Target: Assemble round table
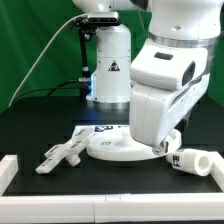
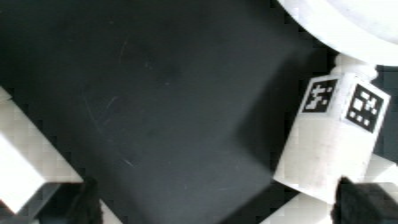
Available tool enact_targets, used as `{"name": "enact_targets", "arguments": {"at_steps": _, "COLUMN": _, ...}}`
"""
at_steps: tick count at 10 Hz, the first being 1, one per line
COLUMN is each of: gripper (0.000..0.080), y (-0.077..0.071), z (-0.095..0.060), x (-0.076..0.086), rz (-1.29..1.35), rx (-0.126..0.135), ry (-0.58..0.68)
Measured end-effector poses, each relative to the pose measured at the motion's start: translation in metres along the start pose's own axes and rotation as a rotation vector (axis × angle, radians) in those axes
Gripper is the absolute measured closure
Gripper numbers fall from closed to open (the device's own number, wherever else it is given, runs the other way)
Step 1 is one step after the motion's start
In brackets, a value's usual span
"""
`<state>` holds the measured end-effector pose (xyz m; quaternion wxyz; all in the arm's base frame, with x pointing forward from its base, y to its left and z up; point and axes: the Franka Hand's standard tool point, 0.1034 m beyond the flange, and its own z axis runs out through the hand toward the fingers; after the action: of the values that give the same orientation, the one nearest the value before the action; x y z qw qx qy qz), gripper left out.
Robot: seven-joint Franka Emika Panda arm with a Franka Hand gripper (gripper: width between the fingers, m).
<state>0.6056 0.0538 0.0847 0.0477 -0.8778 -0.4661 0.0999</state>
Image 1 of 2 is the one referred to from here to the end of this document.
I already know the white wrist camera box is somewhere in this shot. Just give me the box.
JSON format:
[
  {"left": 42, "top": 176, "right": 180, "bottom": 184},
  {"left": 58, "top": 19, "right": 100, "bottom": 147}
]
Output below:
[{"left": 130, "top": 42, "right": 208, "bottom": 91}]

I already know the green backdrop curtain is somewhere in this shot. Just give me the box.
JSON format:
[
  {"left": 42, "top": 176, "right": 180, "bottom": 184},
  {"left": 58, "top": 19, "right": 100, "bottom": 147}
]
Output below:
[{"left": 0, "top": 0, "right": 224, "bottom": 113}]

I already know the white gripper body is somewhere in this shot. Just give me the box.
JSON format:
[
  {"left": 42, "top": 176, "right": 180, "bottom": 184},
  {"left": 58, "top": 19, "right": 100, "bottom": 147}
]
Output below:
[{"left": 129, "top": 74, "right": 210, "bottom": 147}]

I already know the white round table top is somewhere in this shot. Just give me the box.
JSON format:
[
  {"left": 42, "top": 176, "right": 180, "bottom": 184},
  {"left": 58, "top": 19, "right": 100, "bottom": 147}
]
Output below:
[{"left": 87, "top": 128, "right": 181, "bottom": 161}]

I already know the black cable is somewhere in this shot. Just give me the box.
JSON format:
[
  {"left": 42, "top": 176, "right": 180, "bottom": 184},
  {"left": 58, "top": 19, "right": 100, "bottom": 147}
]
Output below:
[{"left": 13, "top": 79, "right": 88, "bottom": 103}]

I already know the white fence bar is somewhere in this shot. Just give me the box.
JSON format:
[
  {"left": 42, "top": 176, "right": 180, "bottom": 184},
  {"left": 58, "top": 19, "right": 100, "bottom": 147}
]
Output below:
[
  {"left": 0, "top": 193, "right": 224, "bottom": 224},
  {"left": 0, "top": 155, "right": 18, "bottom": 197},
  {"left": 211, "top": 154, "right": 224, "bottom": 192}
]

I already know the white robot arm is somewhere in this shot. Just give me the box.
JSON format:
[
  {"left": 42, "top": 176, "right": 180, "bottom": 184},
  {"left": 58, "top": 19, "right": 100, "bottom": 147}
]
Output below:
[{"left": 73, "top": 0, "right": 224, "bottom": 155}]

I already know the white camera cable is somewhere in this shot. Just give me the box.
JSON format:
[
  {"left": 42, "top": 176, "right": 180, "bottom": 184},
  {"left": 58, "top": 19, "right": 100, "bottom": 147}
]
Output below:
[{"left": 8, "top": 13, "right": 88, "bottom": 107}]

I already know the white right fence bar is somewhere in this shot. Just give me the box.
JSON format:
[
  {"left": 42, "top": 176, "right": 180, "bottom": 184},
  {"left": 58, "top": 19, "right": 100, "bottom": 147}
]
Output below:
[{"left": 211, "top": 154, "right": 224, "bottom": 192}]

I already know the white cross table base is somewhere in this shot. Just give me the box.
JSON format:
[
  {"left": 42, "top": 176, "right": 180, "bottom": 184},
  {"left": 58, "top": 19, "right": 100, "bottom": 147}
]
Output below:
[{"left": 36, "top": 126, "right": 93, "bottom": 174}]

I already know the white front fence bar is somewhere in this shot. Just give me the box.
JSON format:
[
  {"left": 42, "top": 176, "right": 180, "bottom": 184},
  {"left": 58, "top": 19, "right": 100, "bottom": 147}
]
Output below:
[{"left": 0, "top": 193, "right": 224, "bottom": 224}]

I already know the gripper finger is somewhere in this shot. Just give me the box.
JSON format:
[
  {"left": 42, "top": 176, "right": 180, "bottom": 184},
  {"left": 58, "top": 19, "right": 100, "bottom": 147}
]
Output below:
[{"left": 153, "top": 141, "right": 169, "bottom": 155}]

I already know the black camera on stand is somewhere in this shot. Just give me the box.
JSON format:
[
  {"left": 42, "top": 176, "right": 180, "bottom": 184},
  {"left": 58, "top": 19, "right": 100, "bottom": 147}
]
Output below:
[{"left": 69, "top": 12, "right": 120, "bottom": 98}]

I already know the marker tag sheet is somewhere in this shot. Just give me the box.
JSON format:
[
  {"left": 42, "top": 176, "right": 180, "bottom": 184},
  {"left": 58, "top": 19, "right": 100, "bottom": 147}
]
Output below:
[{"left": 72, "top": 125, "right": 129, "bottom": 138}]

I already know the white left fence bar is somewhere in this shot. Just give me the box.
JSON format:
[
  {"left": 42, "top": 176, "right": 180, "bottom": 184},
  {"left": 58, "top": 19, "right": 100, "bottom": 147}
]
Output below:
[{"left": 0, "top": 155, "right": 18, "bottom": 197}]

